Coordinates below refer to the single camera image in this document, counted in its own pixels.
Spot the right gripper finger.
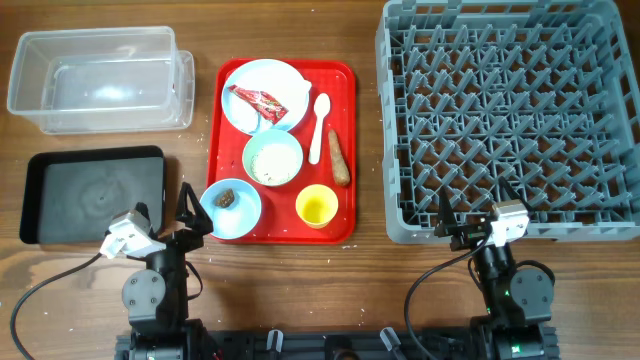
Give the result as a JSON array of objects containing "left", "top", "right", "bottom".
[
  {"left": 434, "top": 188, "right": 458, "bottom": 237},
  {"left": 498, "top": 176, "right": 522, "bottom": 201}
]

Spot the brown food chunk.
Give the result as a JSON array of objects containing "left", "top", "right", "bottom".
[{"left": 215, "top": 188, "right": 235, "bottom": 208}]

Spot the small light blue bowl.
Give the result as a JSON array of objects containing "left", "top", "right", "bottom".
[{"left": 200, "top": 178, "right": 262, "bottom": 240}]

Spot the white rice pile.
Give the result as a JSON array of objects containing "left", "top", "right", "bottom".
[{"left": 251, "top": 144, "right": 298, "bottom": 186}]

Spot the mint green bowl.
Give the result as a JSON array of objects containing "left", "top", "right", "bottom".
[{"left": 242, "top": 129, "right": 304, "bottom": 187}]

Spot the yellow plastic cup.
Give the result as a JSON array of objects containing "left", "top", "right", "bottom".
[{"left": 295, "top": 184, "right": 339, "bottom": 229}]

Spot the brown carrot-like food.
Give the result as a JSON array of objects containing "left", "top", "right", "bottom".
[{"left": 328, "top": 129, "right": 351, "bottom": 186}]

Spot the red snack wrapper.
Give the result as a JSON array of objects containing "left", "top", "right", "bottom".
[{"left": 229, "top": 85, "right": 289, "bottom": 124}]

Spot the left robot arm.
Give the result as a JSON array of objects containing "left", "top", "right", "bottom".
[{"left": 114, "top": 182, "right": 218, "bottom": 360}]

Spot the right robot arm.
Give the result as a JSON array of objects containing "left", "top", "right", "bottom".
[{"left": 435, "top": 177, "right": 560, "bottom": 359}]

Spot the black waste tray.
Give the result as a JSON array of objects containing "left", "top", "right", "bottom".
[{"left": 19, "top": 145, "right": 166, "bottom": 246}]

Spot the grey dishwasher rack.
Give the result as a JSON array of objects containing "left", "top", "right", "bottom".
[{"left": 375, "top": 1, "right": 639, "bottom": 244}]

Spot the clear plastic bin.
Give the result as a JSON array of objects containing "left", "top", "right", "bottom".
[{"left": 7, "top": 26, "right": 195, "bottom": 135}]

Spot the red serving tray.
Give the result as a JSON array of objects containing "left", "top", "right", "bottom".
[{"left": 206, "top": 59, "right": 357, "bottom": 245}]

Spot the white plastic spoon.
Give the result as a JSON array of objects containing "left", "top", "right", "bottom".
[{"left": 308, "top": 93, "right": 331, "bottom": 165}]

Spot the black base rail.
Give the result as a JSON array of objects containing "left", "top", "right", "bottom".
[{"left": 114, "top": 326, "right": 560, "bottom": 360}]

